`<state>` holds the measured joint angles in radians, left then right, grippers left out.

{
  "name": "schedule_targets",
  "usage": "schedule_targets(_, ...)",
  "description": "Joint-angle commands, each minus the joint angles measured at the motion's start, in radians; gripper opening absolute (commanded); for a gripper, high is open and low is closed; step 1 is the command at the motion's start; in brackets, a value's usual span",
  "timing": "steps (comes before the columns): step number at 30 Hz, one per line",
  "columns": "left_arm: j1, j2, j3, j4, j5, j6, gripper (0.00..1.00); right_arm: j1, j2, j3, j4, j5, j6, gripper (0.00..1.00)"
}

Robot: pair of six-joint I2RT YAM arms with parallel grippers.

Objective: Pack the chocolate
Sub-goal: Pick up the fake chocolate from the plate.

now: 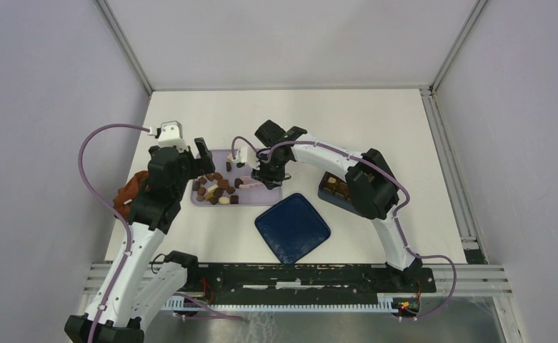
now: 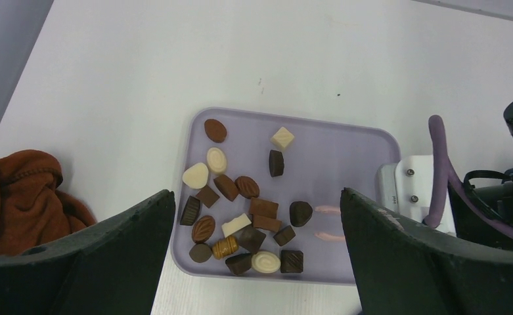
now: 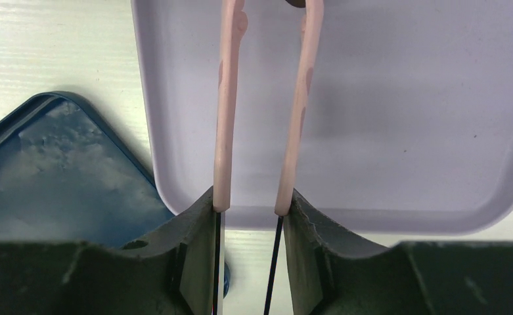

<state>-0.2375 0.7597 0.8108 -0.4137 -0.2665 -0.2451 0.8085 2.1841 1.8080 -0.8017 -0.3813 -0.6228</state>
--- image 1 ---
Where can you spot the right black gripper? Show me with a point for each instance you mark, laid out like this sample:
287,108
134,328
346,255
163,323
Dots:
271,181

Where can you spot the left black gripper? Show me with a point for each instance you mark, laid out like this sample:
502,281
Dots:
201,165

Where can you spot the pink tongs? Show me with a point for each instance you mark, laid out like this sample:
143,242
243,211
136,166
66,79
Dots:
247,183

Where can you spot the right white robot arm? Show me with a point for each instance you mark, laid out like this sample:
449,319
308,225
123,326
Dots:
371,185

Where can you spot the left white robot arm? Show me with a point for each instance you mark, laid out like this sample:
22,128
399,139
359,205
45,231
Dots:
123,310

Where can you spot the purple chocolate tray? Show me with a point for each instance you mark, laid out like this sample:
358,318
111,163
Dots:
218,188

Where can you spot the blue tin chocolate box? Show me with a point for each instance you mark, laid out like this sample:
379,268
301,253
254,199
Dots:
334,190

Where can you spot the blue tin lid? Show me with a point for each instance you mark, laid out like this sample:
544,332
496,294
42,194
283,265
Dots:
292,228

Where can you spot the brown crumpled cloth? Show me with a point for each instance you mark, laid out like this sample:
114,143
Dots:
125,195

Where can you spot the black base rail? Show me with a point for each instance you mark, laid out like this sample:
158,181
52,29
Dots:
303,284

